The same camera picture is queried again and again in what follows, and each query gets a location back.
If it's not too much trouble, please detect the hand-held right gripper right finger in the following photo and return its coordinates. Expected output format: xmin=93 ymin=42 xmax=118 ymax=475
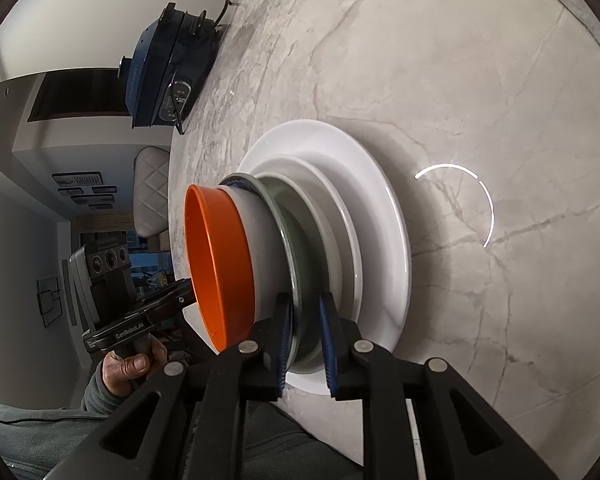
xmin=317 ymin=292 xmax=561 ymax=480

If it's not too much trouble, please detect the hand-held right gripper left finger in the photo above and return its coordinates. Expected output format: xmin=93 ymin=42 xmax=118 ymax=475
xmin=45 ymin=292 xmax=295 ymax=480

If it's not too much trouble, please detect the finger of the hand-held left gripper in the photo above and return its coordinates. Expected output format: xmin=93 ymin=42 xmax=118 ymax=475
xmin=176 ymin=279 xmax=200 ymax=315

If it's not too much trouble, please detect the orange bowl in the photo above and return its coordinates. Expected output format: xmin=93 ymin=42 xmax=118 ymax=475
xmin=184 ymin=184 xmax=257 ymax=354

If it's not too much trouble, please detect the blue patterned ceramic bowl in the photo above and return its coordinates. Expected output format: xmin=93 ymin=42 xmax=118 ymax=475
xmin=220 ymin=172 xmax=327 ymax=369

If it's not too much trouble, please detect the medium white plate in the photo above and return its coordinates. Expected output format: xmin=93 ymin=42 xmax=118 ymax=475
xmin=250 ymin=155 xmax=366 ymax=322

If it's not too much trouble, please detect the small white plate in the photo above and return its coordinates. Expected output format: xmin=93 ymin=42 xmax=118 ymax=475
xmin=256 ymin=170 xmax=344 ymax=311

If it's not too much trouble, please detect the large white plate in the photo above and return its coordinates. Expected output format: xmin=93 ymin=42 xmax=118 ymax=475
xmin=237 ymin=119 xmax=412 ymax=395

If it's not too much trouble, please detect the person's left forearm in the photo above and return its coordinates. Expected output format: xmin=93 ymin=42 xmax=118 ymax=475
xmin=80 ymin=360 xmax=131 ymax=418

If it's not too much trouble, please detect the person's left hand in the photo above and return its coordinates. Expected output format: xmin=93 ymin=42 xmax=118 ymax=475
xmin=101 ymin=336 xmax=169 ymax=396

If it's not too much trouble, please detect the grey quilted chair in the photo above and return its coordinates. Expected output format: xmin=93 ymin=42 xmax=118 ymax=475
xmin=132 ymin=145 xmax=172 ymax=239

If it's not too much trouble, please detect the dark blue electric cooker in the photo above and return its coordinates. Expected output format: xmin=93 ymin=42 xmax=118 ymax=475
xmin=117 ymin=1 xmax=231 ymax=136

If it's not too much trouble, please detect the wire wall decoration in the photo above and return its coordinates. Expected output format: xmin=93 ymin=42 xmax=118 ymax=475
xmin=36 ymin=276 xmax=62 ymax=330

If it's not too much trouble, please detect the group of wall picture frames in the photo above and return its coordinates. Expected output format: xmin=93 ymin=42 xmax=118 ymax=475
xmin=51 ymin=172 xmax=118 ymax=211

